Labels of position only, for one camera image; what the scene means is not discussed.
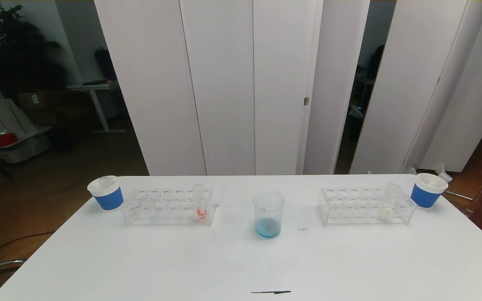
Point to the red pigment test tube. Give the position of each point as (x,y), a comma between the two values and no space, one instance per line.
(435,182)
(201,213)

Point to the clear glass beaker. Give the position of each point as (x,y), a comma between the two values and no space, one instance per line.
(268,221)

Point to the white pigment test tube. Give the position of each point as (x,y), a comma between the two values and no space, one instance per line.
(386,212)

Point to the brown cardboard box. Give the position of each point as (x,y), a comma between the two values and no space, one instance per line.
(36,101)

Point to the black bag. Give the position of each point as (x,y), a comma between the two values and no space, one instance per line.
(104,64)

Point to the clear acrylic test tube rack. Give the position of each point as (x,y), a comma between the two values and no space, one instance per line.
(358,207)
(170,209)

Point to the white partition foot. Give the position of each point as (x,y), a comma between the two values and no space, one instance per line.
(410,170)
(441,168)

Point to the blue white paper cup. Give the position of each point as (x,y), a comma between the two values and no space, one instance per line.
(108,198)
(426,195)

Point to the white folding partition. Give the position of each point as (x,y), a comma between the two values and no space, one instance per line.
(224,83)
(412,83)

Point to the white machine with slanted panel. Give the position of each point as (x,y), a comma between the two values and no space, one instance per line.
(6,118)

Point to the dark green potted plant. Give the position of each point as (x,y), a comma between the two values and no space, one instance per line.
(15,55)

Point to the blue pigment test tube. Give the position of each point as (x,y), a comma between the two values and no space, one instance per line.
(108,182)

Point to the white standing desk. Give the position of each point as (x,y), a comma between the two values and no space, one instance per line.
(95,86)

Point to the black tape strip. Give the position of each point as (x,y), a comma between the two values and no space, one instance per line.
(272,292)

